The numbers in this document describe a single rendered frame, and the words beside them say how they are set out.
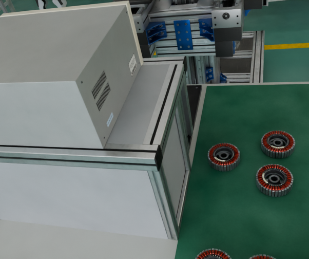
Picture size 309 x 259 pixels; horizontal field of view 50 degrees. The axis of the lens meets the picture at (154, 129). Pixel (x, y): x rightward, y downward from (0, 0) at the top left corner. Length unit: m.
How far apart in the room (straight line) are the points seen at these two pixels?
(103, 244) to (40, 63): 0.59
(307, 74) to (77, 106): 2.42
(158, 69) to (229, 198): 0.47
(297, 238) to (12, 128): 0.83
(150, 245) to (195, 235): 0.14
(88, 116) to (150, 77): 0.32
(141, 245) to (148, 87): 0.48
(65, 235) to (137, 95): 0.52
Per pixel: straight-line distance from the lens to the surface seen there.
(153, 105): 0.90
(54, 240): 1.18
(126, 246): 1.07
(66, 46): 0.85
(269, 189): 1.10
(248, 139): 1.29
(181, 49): 1.93
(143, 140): 0.80
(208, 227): 1.06
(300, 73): 2.97
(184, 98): 1.17
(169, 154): 0.92
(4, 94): 0.83
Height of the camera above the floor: 1.66
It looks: 41 degrees down
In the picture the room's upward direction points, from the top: 14 degrees counter-clockwise
